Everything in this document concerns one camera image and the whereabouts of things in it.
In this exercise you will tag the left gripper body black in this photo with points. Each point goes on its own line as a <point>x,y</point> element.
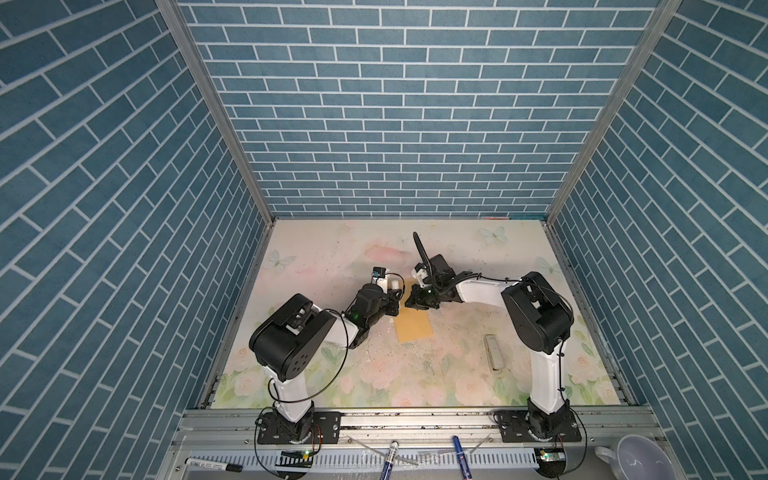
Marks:
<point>389,306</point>

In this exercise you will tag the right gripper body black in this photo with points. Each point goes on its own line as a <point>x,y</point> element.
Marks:
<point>426,297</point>

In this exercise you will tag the brown kraft envelope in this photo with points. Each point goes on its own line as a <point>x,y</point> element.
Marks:
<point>411,324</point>

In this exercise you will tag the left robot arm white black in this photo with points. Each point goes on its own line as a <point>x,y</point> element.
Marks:
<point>288,340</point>

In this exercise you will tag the blue white marker pen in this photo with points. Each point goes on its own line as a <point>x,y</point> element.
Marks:
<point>389,461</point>

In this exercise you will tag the left circuit board green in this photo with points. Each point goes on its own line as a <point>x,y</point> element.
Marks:
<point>293,465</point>

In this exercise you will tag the circuit board green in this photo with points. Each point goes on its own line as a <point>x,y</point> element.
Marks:
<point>293,465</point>
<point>551,462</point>

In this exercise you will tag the right circuit board green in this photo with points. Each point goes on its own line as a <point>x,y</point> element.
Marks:
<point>551,462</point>

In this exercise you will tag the black marker pen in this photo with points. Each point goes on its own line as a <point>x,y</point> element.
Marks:
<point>214,465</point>

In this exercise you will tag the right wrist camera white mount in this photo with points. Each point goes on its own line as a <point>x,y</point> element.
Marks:
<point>422,276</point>

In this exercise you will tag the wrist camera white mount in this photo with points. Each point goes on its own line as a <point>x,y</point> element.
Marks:
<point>390,282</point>
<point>422,276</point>

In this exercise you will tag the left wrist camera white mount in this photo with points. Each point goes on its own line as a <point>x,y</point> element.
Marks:
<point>390,282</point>

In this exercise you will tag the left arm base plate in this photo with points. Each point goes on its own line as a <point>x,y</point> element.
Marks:
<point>277,430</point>

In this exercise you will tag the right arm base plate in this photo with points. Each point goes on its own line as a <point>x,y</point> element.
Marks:
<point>523,425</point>

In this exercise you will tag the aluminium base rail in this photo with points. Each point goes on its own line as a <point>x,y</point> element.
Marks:
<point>425,444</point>

